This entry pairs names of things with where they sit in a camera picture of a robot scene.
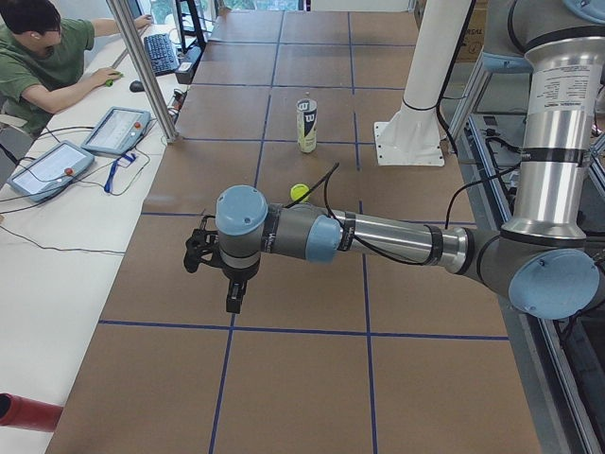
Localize black computer mouse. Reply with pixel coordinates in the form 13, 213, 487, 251
130, 80, 145, 93

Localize blue lanyard with badge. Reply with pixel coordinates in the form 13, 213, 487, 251
103, 150, 137, 194

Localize cardboard box behind column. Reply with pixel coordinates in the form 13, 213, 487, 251
457, 0, 488, 62

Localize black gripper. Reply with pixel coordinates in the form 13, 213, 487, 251
222, 264, 259, 313

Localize red fire extinguisher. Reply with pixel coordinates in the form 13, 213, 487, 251
1, 393, 63, 432

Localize white pedestal column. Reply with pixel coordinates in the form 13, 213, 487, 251
374, 0, 474, 166

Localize black computer keyboard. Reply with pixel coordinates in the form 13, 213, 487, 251
143, 33, 180, 76

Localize teach pendant tablet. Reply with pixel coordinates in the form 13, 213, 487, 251
8, 141, 95, 201
81, 107, 151, 156

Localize far teach pendant tablet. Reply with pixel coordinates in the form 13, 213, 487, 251
81, 107, 151, 156

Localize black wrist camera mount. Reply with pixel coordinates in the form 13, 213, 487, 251
183, 215, 223, 273

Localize aluminium frame post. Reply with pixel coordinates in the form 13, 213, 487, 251
107, 0, 179, 144

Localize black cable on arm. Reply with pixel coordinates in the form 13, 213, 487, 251
281, 161, 521, 265

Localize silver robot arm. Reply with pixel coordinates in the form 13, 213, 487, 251
211, 1, 604, 320

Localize tennis ball can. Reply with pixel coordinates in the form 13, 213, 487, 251
296, 97, 318, 153

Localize yellow tennis ball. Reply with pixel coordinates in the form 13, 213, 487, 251
289, 183, 309, 201

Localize person in green shirt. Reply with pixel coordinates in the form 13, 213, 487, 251
0, 0, 154, 138

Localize near teach pendant tablet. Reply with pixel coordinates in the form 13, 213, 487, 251
8, 141, 95, 201

